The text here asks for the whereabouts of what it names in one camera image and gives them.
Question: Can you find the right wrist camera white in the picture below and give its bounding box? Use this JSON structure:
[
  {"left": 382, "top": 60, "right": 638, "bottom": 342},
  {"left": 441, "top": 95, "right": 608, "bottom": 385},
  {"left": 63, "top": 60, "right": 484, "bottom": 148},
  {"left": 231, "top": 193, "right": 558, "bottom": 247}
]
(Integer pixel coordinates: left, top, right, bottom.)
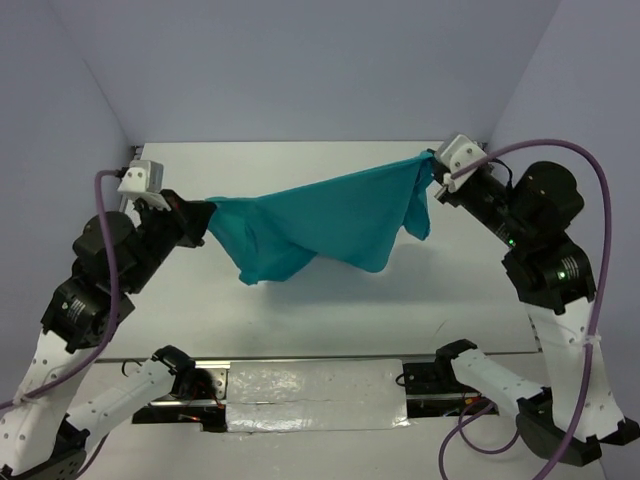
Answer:
[{"left": 434, "top": 133, "right": 486, "bottom": 198}]

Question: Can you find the silver tape patch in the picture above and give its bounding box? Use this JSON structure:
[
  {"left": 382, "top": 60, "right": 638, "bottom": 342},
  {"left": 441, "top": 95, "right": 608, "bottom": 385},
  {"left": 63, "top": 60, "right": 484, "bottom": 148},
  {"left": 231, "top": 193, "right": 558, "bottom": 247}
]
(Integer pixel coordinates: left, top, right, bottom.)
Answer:
[{"left": 225, "top": 359, "right": 409, "bottom": 433}]

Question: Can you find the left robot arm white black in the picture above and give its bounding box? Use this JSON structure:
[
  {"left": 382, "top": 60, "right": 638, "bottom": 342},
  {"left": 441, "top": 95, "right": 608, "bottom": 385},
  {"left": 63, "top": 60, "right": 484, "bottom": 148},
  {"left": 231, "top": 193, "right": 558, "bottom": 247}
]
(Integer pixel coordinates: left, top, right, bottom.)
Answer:
[{"left": 1, "top": 190, "right": 216, "bottom": 479}]

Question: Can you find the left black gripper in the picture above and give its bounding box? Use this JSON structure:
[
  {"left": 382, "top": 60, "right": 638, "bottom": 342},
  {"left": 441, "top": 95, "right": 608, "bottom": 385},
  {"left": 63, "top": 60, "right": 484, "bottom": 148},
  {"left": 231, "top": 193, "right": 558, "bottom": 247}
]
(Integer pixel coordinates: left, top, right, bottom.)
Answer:
[{"left": 121, "top": 188, "right": 214, "bottom": 294}]

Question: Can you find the teal t shirt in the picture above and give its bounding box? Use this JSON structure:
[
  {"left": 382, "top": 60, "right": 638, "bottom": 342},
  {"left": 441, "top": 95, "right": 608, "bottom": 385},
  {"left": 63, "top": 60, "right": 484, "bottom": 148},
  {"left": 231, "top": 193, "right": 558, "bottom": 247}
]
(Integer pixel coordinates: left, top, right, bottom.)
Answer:
[{"left": 208, "top": 151, "right": 434, "bottom": 285}]

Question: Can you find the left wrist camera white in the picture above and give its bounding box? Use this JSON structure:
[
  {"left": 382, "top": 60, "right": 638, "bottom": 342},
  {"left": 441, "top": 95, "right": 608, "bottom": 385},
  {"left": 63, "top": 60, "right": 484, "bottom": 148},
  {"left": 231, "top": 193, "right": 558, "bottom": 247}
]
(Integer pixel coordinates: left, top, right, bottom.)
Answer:
[{"left": 117, "top": 160, "right": 170, "bottom": 210}]

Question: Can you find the metal base rail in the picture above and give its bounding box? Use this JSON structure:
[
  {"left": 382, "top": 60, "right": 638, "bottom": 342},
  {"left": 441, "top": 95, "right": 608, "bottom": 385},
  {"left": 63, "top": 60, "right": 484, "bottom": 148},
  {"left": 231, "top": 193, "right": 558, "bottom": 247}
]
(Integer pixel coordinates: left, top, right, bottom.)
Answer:
[{"left": 132, "top": 358, "right": 479, "bottom": 434}]

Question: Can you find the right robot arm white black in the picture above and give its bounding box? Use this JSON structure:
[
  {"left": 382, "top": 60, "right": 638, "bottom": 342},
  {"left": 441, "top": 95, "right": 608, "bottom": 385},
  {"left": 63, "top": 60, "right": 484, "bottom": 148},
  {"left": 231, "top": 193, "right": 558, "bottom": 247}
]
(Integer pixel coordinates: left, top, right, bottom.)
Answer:
[{"left": 434, "top": 161, "right": 639, "bottom": 467}]

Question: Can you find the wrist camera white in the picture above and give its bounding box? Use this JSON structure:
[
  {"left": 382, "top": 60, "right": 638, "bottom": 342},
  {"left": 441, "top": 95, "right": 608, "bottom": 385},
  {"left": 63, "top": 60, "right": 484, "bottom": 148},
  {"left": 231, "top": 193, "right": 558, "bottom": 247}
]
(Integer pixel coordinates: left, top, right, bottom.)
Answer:
[
  {"left": 434, "top": 133, "right": 486, "bottom": 198},
  {"left": 117, "top": 160, "right": 170, "bottom": 210}
]

